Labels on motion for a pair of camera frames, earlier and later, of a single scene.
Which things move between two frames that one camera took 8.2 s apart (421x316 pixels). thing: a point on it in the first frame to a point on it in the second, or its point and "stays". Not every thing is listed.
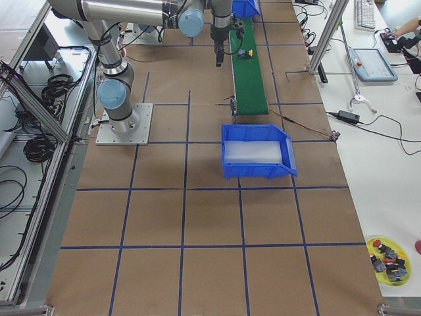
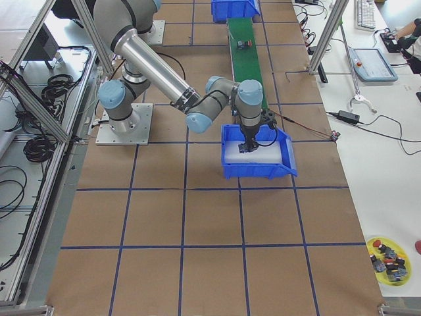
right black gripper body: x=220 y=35 to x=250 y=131
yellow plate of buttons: x=391 y=261 stays
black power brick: x=348 y=116 stays
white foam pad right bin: x=253 y=151 stays
